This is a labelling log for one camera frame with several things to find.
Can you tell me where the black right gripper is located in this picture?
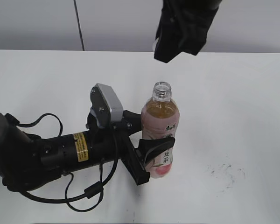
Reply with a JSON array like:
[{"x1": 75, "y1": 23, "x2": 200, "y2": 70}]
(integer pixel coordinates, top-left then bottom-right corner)
[{"x1": 154, "y1": 0, "x2": 218, "y2": 63}]

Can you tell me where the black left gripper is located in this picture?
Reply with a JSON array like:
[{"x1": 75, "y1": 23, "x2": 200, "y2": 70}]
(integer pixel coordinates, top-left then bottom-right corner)
[{"x1": 85, "y1": 110, "x2": 175, "y2": 185}]

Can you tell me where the white bottle cap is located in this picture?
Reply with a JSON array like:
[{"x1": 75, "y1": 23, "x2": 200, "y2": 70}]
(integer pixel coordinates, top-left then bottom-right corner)
[{"x1": 152, "y1": 38, "x2": 159, "y2": 52}]

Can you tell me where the pink peach oolong tea bottle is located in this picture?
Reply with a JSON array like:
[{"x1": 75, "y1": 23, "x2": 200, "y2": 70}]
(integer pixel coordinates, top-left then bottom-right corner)
[{"x1": 141, "y1": 82, "x2": 180, "y2": 178}]

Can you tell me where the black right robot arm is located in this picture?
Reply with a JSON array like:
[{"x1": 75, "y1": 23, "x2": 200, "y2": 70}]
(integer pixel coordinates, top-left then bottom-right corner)
[{"x1": 154, "y1": 0, "x2": 221, "y2": 63}]

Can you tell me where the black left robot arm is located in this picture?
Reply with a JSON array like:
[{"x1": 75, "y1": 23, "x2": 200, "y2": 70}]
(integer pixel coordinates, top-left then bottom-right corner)
[{"x1": 0, "y1": 111, "x2": 175, "y2": 192}]

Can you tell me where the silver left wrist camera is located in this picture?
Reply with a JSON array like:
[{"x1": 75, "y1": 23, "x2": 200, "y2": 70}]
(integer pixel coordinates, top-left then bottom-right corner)
[{"x1": 90, "y1": 83, "x2": 123, "y2": 128}]

